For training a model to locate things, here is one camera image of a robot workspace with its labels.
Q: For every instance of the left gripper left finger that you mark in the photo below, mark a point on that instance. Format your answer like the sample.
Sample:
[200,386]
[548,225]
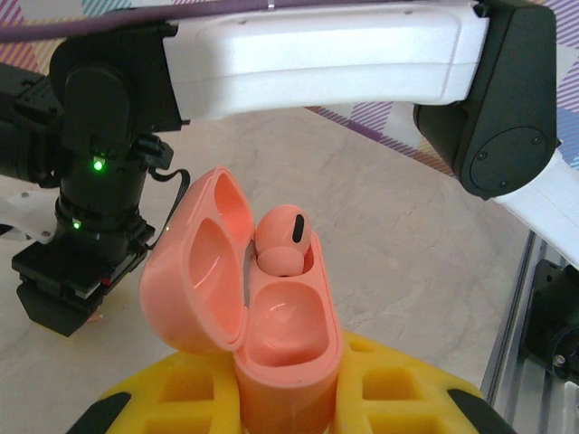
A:
[190,409]

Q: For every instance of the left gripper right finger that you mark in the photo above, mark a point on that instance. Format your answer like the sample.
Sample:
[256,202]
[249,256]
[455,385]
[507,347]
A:
[407,407]

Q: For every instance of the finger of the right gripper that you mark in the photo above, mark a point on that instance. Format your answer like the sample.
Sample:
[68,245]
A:
[45,312]
[86,307]

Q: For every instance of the pink earbud charging case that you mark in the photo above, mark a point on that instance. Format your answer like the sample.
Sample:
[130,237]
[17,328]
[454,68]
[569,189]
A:
[289,393]

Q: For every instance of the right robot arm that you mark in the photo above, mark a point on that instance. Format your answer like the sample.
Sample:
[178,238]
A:
[316,59]

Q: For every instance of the long aluminium base rail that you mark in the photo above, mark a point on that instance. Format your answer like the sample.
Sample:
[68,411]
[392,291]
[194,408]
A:
[511,316]

